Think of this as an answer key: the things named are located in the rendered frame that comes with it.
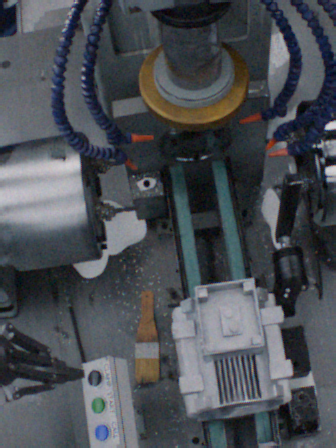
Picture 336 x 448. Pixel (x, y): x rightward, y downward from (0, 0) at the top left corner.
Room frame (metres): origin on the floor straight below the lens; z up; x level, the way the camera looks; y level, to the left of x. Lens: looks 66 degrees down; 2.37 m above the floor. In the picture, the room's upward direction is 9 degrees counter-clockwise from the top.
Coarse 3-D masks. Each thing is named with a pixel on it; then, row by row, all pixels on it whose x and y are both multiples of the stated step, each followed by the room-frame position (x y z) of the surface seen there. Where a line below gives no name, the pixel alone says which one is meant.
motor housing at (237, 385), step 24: (264, 336) 0.33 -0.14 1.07; (192, 360) 0.31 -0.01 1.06; (216, 360) 0.30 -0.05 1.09; (240, 360) 0.29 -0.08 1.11; (264, 360) 0.29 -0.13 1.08; (216, 384) 0.25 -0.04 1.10; (240, 384) 0.25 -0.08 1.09; (264, 384) 0.24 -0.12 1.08; (288, 384) 0.24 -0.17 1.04; (192, 408) 0.23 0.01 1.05; (216, 408) 0.24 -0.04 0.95; (240, 408) 0.23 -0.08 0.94; (264, 408) 0.22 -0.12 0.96
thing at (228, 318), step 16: (208, 288) 0.41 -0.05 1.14; (224, 288) 0.41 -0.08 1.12; (240, 288) 0.41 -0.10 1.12; (208, 304) 0.39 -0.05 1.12; (224, 304) 0.39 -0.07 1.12; (240, 304) 0.38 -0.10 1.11; (256, 304) 0.37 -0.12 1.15; (208, 320) 0.37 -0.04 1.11; (224, 320) 0.36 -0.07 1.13; (240, 320) 0.35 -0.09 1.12; (256, 320) 0.35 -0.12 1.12; (208, 336) 0.34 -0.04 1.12; (224, 336) 0.33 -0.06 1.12; (240, 336) 0.33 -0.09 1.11; (256, 336) 0.32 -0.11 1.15; (208, 352) 0.30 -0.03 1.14; (224, 352) 0.30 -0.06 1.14; (240, 352) 0.30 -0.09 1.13; (256, 352) 0.30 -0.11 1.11
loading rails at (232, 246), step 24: (216, 168) 0.75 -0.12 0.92; (168, 192) 0.70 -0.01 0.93; (216, 192) 0.69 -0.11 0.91; (192, 216) 0.68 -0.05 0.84; (216, 216) 0.67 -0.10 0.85; (240, 216) 0.63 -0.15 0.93; (192, 240) 0.59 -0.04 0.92; (240, 240) 0.58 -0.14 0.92; (192, 264) 0.54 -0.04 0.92; (240, 264) 0.53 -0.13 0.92; (168, 288) 0.54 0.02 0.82; (192, 288) 0.49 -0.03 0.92; (264, 288) 0.50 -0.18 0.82; (192, 432) 0.22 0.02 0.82; (216, 432) 0.20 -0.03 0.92; (264, 432) 0.18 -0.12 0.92; (288, 432) 0.18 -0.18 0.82
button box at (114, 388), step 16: (80, 368) 0.33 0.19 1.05; (96, 368) 0.32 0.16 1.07; (112, 368) 0.32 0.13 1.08; (112, 384) 0.29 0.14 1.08; (128, 384) 0.29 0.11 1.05; (112, 400) 0.26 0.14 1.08; (128, 400) 0.26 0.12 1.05; (96, 416) 0.24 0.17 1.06; (112, 416) 0.23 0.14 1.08; (128, 416) 0.23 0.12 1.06; (112, 432) 0.20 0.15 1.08; (128, 432) 0.20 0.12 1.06
